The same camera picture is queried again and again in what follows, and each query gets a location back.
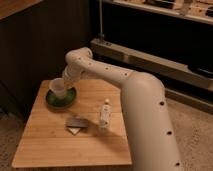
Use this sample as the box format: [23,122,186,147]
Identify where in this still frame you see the wooden table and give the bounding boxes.
[12,79,131,168]

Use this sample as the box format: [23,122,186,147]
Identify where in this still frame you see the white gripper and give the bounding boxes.
[62,66,82,87]

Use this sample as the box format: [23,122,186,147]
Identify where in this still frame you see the green ceramic bowl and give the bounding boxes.
[45,87,77,108]

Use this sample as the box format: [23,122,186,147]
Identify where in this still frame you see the white bottle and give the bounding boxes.
[99,99,111,129]

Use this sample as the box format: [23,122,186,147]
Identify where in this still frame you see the dark wooden cabinet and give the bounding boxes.
[0,0,90,115]

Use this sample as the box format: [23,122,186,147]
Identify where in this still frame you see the dark sponge block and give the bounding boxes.
[65,117,89,135]

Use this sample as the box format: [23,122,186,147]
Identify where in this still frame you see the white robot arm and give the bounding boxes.
[63,47,184,171]

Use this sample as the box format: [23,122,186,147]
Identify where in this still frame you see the metal shelf rack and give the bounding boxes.
[89,0,213,114]

